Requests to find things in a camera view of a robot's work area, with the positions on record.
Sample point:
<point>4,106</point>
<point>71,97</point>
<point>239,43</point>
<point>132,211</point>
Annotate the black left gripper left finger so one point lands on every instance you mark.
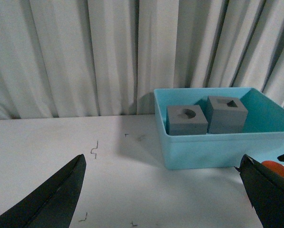
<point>53,203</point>

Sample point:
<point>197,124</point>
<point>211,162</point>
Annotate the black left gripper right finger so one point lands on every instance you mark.
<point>265,190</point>

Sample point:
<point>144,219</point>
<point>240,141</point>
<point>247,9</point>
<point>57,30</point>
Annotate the gray cube with square hole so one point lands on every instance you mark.
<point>225,114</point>

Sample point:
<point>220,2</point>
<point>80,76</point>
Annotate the gray cube with round hole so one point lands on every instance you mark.
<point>185,120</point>

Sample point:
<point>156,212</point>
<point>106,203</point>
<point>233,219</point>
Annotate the light blue plastic box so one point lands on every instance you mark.
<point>262,137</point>

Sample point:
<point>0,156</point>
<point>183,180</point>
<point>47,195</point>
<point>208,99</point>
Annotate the orange round part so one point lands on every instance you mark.
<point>275,167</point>

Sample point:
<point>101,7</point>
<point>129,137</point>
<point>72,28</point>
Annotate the white pleated curtain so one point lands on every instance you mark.
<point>72,58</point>

